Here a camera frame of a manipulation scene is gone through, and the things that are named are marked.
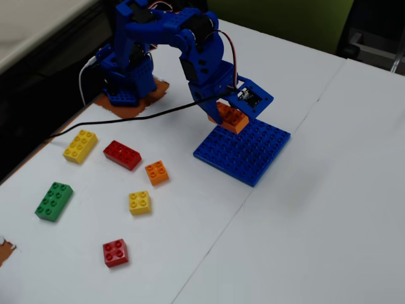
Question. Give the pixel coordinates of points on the red 2x4 brick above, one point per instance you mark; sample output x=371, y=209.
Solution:
x=121, y=154

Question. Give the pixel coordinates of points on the black camera board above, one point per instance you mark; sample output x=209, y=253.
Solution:
x=251, y=97

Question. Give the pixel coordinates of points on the green 2x4 brick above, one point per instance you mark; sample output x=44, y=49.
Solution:
x=53, y=201

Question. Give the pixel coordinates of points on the red 2x2 brick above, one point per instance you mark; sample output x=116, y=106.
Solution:
x=115, y=253

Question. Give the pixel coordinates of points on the yellow 2x2 brick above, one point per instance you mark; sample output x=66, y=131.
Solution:
x=140, y=202

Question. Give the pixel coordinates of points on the brown torn paper patch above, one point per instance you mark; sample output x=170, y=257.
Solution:
x=159, y=90

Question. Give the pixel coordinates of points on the blue 8x8 stud plate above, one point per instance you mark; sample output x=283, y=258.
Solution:
x=240, y=155

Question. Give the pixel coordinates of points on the white side desk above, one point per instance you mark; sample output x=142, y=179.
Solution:
x=31, y=25

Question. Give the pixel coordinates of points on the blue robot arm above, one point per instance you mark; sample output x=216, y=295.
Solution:
x=152, y=30

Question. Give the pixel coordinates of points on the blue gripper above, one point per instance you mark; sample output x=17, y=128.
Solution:
x=202, y=92

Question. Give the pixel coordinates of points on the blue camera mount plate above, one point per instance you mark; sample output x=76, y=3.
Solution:
x=264, y=99

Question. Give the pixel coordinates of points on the orange 2x4 brick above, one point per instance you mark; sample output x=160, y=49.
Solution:
x=232, y=118

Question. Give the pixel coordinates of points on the yellow 2x4 brick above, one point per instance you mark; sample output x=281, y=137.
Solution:
x=79, y=145

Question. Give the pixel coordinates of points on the orange 2x2 brick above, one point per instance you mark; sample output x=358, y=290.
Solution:
x=156, y=172

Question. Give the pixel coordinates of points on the green black office chair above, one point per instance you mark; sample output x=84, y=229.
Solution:
x=278, y=19

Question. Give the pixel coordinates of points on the black grey chair frame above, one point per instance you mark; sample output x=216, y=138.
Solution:
x=373, y=41

